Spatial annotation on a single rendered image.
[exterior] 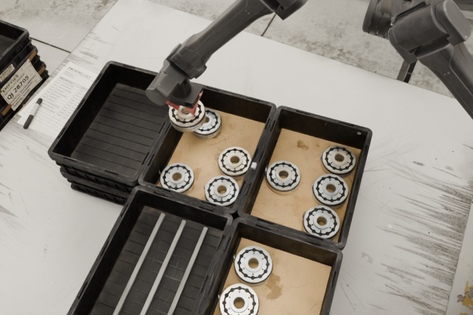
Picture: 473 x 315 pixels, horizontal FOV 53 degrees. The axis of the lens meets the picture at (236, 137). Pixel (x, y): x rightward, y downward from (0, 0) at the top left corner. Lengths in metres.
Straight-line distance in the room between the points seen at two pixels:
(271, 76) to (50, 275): 1.04
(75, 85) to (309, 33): 1.60
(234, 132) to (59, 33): 1.94
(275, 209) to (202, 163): 0.27
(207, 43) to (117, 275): 0.71
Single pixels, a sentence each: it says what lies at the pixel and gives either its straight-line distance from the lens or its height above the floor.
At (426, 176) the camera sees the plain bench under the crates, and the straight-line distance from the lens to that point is 1.73.
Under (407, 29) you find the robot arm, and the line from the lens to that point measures 0.84.
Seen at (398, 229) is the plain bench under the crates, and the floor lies 0.70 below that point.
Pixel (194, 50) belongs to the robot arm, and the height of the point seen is 1.36.
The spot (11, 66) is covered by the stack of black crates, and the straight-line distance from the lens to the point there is 2.43.
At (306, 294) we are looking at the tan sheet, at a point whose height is 0.83.
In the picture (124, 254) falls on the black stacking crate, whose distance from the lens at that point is 1.42.
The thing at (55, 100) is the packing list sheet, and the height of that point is 0.70.
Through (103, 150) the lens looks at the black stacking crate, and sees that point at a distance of 1.60.
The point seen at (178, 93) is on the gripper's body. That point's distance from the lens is 1.25.
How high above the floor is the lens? 2.13
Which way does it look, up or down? 56 degrees down
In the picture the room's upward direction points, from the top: 3 degrees counter-clockwise
